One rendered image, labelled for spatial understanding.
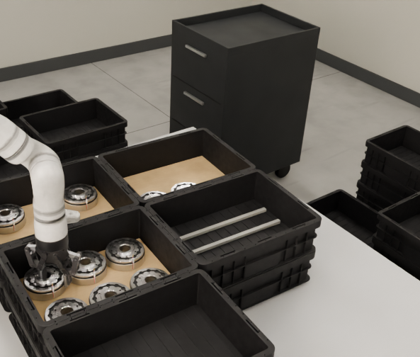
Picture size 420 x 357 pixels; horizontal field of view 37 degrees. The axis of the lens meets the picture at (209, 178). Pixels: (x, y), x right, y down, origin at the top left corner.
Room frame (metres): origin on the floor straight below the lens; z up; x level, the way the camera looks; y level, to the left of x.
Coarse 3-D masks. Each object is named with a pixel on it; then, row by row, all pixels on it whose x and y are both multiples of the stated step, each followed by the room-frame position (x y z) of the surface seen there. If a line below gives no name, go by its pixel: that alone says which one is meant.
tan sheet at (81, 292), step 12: (144, 252) 1.31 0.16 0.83; (144, 264) 1.26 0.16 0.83; (156, 264) 1.26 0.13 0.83; (108, 276) 1.21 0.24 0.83; (120, 276) 1.21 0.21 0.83; (72, 288) 1.15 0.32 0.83; (84, 288) 1.16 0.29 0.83; (36, 300) 1.10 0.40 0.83; (48, 300) 1.10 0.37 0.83; (84, 300) 1.11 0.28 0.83
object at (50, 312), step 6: (60, 300) 1.07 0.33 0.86; (66, 300) 1.08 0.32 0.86; (72, 300) 1.08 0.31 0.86; (78, 300) 1.08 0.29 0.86; (48, 306) 1.05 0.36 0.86; (54, 306) 1.06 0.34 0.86; (78, 306) 1.06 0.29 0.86; (84, 306) 1.06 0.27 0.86; (48, 312) 1.03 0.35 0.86; (54, 312) 1.03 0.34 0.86; (48, 318) 1.02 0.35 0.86
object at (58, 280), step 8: (48, 264) 1.20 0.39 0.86; (32, 272) 1.17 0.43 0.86; (56, 272) 1.17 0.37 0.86; (24, 280) 1.13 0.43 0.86; (32, 280) 1.14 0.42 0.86; (56, 280) 1.14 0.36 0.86; (32, 288) 1.11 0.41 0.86; (40, 288) 1.11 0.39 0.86; (48, 288) 1.11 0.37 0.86; (56, 288) 1.12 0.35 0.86
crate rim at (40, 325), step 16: (128, 208) 1.37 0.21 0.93; (144, 208) 1.37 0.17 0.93; (80, 224) 1.29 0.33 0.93; (160, 224) 1.31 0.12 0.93; (32, 240) 1.21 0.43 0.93; (0, 256) 1.14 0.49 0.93; (176, 272) 1.12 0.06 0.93; (16, 288) 1.04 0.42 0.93; (144, 288) 1.06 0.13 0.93; (32, 304) 0.99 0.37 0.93; (96, 304) 1.00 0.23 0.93; (32, 320) 0.96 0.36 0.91
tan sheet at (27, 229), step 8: (104, 200) 1.54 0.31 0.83; (24, 208) 1.47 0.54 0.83; (32, 208) 1.48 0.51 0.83; (96, 208) 1.50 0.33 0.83; (104, 208) 1.50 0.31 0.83; (112, 208) 1.50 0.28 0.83; (32, 216) 1.44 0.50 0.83; (80, 216) 1.45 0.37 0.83; (88, 216) 1.46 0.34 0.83; (32, 224) 1.40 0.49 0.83; (16, 232) 1.36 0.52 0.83; (24, 232) 1.36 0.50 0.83; (32, 232) 1.36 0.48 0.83; (0, 240) 1.32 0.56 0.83; (8, 240) 1.32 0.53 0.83
